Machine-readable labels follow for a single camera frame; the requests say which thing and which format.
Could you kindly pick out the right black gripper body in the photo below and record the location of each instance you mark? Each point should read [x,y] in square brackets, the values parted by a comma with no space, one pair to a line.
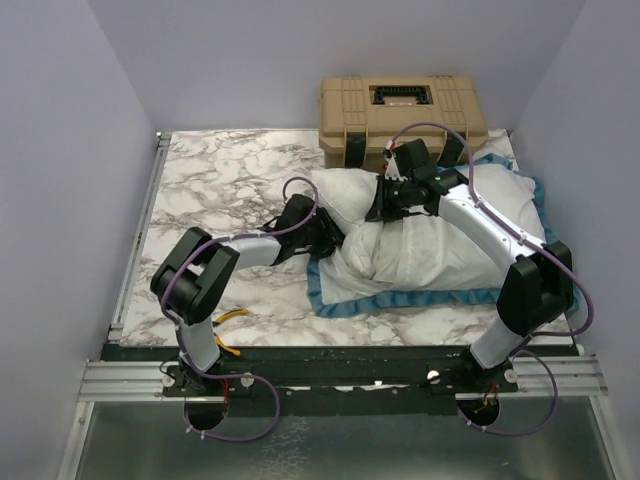
[396,197]

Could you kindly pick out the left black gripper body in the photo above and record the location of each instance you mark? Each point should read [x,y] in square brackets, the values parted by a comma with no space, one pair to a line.
[320,236]

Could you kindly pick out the white pillowcase blue trim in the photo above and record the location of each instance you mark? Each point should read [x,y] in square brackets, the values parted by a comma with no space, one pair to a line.
[420,261]

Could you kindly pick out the white pillow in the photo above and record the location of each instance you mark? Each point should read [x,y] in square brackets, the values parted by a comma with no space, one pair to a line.
[347,195]

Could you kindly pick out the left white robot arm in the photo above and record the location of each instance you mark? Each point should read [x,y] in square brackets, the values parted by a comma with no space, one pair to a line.
[192,279]

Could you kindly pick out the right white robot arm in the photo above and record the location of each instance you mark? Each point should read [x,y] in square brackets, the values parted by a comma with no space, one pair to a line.
[536,288]

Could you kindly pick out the tan plastic toolbox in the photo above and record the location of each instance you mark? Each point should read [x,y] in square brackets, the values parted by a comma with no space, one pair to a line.
[359,115]

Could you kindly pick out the yellow handled pliers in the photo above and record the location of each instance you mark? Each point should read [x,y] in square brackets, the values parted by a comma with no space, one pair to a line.
[226,337]

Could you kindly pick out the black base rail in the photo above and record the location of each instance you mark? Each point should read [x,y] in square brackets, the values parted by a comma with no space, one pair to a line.
[305,381]

